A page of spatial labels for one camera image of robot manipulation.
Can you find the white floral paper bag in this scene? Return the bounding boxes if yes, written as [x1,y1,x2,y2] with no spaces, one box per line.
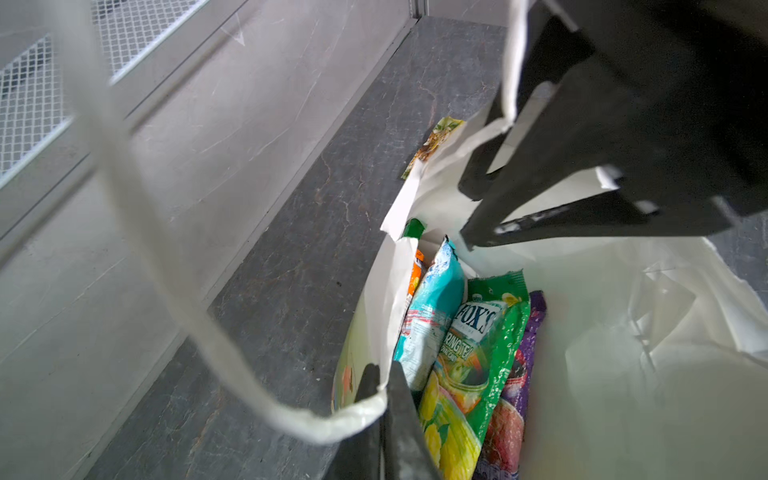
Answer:
[48,1,767,479]

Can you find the purple Fox's berries candy bag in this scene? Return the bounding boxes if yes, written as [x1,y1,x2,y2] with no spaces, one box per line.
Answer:
[472,290,547,479]

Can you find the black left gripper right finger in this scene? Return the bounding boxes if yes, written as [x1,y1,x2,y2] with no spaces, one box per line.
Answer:
[381,361,442,480]

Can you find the yellow chips snack bag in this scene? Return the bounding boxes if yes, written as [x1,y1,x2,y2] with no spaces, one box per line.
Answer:
[401,116,465,180]

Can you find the teal snack packet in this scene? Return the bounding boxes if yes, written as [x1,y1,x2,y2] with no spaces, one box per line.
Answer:
[394,237,466,397]

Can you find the white wire mesh basket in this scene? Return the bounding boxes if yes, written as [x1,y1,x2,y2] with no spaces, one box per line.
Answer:
[1,1,207,186]

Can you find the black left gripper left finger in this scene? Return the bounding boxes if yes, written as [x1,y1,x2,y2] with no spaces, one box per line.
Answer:
[323,364,381,480]

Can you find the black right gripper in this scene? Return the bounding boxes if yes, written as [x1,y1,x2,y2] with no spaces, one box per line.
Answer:
[457,0,768,251]

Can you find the green Fox's candy bag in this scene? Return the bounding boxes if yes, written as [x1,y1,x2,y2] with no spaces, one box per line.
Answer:
[418,270,530,479]

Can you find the orange snack packet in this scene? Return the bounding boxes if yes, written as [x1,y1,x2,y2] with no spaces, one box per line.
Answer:
[407,250,425,303]

